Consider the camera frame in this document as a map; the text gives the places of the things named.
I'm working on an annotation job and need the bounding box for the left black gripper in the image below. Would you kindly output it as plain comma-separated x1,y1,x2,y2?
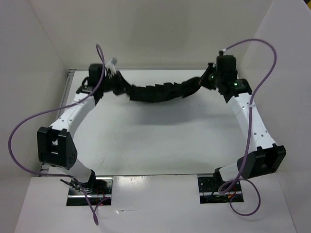
100,70,136,96

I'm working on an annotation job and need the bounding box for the black pleated skirt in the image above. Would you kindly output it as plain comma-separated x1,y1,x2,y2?
113,72,202,103

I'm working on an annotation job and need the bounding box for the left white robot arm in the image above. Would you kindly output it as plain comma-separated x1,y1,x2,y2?
37,71,130,194

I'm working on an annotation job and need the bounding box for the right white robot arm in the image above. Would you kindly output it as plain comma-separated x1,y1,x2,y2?
200,63,286,191

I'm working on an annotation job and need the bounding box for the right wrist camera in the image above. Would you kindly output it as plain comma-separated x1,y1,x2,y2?
216,50,237,81

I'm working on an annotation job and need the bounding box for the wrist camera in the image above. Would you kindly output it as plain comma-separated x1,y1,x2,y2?
87,58,117,86
216,50,237,81

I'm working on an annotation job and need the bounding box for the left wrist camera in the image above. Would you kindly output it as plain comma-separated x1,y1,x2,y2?
87,58,117,86

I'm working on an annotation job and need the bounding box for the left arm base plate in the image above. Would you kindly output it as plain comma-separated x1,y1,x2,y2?
61,176,113,206

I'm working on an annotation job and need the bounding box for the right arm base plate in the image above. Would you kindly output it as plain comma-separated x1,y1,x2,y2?
197,175,244,204

